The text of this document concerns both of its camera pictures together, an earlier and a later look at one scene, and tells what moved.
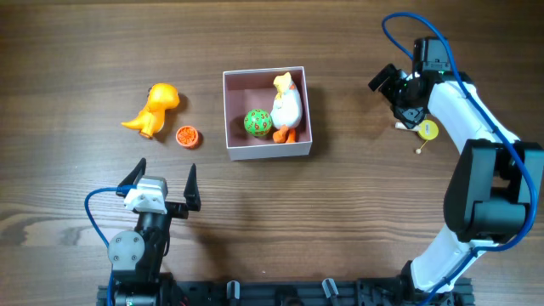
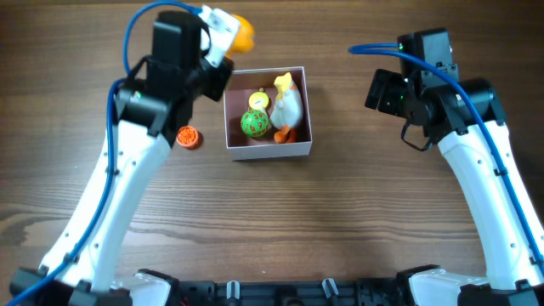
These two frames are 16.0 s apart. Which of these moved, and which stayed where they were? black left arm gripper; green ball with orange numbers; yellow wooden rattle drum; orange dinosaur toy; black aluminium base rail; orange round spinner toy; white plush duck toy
Moved: orange dinosaur toy; black left arm gripper; yellow wooden rattle drum
Stayed: green ball with orange numbers; white plush duck toy; black aluminium base rail; orange round spinner toy
